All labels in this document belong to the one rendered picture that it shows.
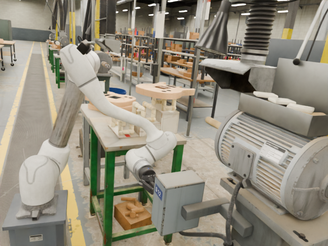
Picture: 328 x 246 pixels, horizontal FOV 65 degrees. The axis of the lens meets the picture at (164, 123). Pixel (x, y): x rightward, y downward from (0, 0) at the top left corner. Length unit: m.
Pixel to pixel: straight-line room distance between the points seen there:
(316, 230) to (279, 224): 0.10
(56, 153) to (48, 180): 0.18
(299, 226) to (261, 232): 0.12
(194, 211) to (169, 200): 0.10
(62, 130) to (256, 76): 1.01
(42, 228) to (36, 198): 0.15
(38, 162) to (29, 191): 0.14
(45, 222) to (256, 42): 1.25
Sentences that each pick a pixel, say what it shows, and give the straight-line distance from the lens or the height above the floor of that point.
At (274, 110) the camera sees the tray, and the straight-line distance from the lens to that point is 0.85.
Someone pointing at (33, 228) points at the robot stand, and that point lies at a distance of 1.49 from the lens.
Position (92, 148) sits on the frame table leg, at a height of 0.68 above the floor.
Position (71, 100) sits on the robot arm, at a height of 1.25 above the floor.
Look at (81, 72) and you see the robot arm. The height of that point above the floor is 1.42.
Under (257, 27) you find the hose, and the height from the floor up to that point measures 1.67.
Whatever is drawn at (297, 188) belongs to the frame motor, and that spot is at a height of 1.25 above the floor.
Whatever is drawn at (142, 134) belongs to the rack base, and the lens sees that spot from 1.81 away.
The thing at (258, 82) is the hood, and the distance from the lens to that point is 1.05.
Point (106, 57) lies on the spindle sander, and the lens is 3.38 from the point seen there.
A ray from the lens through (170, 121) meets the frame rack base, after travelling 1.88.
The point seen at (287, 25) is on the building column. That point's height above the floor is 2.69.
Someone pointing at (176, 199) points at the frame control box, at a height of 1.07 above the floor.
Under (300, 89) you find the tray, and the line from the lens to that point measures 0.98.
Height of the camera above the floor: 1.59
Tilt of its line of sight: 18 degrees down
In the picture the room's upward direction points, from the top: 6 degrees clockwise
